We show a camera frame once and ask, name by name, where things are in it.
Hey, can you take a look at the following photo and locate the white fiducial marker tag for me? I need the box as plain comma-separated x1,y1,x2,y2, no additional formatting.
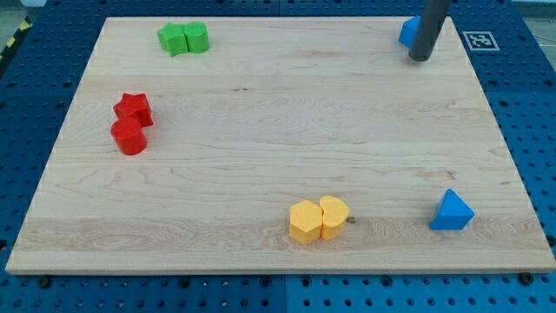
463,30,500,51

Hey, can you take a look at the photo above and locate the green star block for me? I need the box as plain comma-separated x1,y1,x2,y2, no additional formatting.
157,23,189,57

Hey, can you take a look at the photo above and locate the blue cube block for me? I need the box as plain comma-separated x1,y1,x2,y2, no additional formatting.
399,16,421,49

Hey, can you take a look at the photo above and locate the red cylinder block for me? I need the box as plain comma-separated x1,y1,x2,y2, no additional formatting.
110,117,147,155

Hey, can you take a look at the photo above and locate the yellow hexagon block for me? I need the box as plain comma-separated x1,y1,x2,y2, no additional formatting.
289,200,322,244

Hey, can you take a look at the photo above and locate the yellow heart block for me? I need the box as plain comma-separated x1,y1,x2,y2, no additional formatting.
320,196,350,240

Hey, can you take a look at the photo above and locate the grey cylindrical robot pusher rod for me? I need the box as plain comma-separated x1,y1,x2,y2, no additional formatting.
408,0,453,62

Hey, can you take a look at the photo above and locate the red star block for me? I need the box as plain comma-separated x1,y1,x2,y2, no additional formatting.
113,93,154,127

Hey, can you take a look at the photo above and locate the light wooden board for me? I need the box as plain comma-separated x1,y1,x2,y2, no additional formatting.
6,17,555,276

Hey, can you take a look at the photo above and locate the blue triangle block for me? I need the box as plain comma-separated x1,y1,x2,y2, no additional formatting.
429,189,475,230

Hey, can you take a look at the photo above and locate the green cylinder block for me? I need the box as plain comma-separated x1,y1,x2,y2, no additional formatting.
183,21,209,54

